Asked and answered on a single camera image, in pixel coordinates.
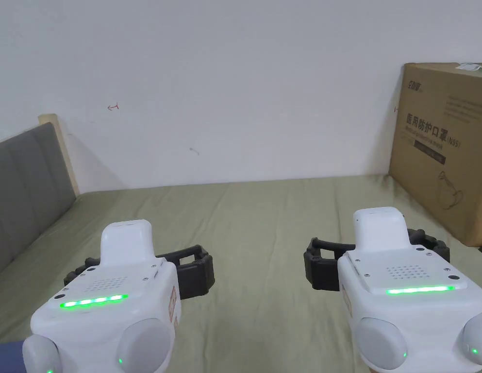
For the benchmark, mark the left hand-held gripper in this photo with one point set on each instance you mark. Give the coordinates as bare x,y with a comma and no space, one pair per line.
108,311

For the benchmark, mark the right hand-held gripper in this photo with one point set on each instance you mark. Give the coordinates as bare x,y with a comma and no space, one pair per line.
411,318

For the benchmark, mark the brown cardboard carton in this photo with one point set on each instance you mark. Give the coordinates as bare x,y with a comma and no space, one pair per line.
431,175

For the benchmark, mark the bed with pale green sheet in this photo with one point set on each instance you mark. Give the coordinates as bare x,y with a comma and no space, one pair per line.
244,217

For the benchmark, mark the grey padded headboard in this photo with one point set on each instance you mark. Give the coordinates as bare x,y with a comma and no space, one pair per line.
23,186

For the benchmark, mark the dark blue shirt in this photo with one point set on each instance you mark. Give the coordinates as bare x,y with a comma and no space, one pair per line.
6,359

